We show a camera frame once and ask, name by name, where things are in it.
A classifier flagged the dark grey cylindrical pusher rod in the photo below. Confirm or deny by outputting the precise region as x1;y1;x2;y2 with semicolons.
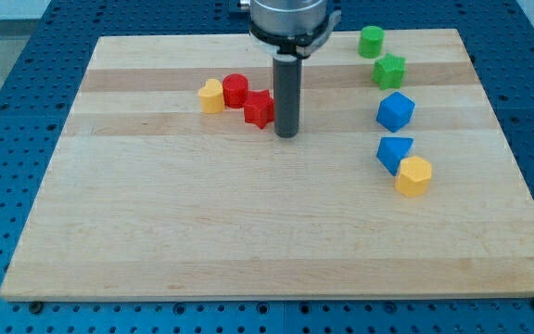
273;58;302;138

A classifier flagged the yellow hexagon block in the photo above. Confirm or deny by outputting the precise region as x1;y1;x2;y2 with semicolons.
394;156;433;197

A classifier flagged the red star block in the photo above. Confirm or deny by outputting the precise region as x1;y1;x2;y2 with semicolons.
243;90;274;129

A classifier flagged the red cylinder block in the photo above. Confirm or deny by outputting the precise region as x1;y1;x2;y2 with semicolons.
222;73;248;109

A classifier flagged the yellow heart block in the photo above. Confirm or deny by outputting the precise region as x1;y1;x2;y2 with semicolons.
197;79;225;114

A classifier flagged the green cylinder block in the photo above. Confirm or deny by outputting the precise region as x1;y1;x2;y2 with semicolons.
358;25;385;58

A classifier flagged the green star block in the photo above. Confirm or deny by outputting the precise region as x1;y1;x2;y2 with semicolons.
372;53;406;90

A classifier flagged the blue cube block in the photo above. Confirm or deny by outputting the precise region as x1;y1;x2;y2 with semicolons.
375;92;415;133

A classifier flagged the blue triangle block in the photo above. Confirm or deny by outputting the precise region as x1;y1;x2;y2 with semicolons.
376;136;413;175

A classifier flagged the wooden board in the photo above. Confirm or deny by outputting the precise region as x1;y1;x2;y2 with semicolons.
0;29;534;302

